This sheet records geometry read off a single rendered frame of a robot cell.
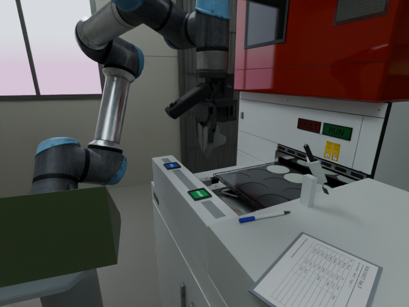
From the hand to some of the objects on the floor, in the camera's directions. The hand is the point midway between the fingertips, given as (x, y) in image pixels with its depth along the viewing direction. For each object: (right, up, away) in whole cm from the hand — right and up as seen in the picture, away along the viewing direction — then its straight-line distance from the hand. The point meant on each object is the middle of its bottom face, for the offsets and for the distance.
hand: (204, 153), depth 60 cm
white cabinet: (+22, -101, +48) cm, 114 cm away
